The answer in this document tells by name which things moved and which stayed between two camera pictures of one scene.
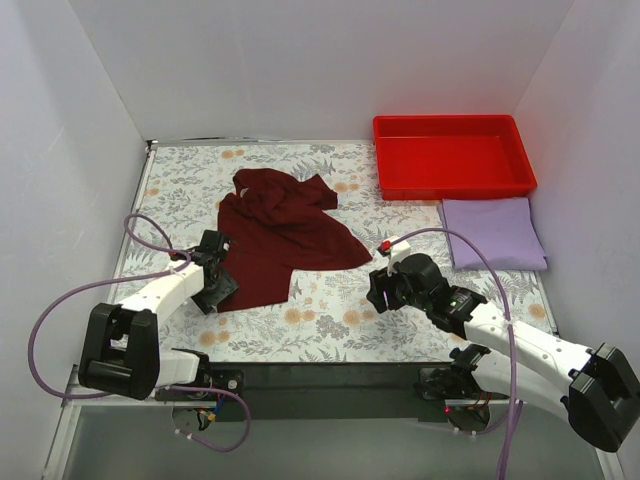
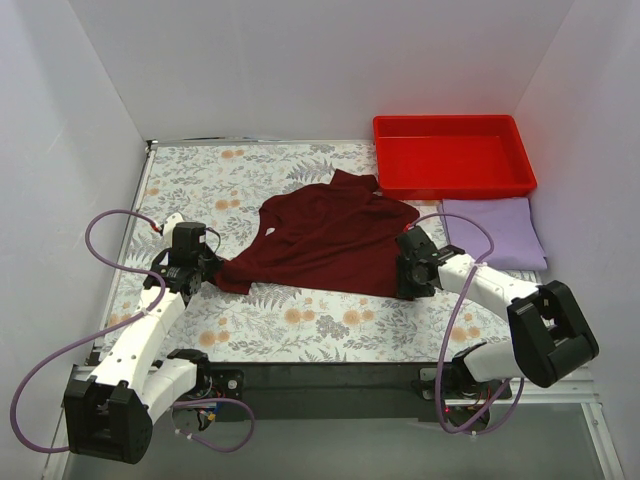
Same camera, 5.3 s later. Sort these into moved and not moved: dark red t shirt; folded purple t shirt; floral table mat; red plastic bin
Moved: dark red t shirt
Not moved: floral table mat; red plastic bin; folded purple t shirt
